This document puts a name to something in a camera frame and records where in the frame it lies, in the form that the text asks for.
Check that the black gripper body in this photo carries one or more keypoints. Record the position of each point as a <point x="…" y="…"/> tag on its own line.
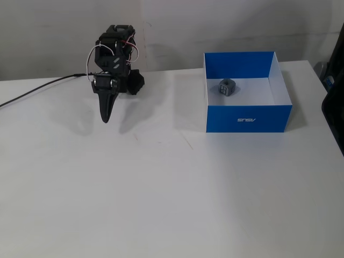
<point x="103" y="84"/>

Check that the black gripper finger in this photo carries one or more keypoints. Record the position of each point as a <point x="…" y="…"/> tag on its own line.
<point x="105" y="107"/>
<point x="113" y="100"/>

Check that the gray block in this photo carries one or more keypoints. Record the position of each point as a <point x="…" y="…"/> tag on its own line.
<point x="226" y="88"/>

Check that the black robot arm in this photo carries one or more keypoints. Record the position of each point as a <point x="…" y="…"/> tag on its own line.
<point x="135" y="82"/>

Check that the blue and white cardboard box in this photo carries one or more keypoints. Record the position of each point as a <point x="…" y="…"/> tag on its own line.
<point x="247" y="121"/>

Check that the gray and blue object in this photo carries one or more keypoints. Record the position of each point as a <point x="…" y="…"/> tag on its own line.
<point x="322" y="70"/>

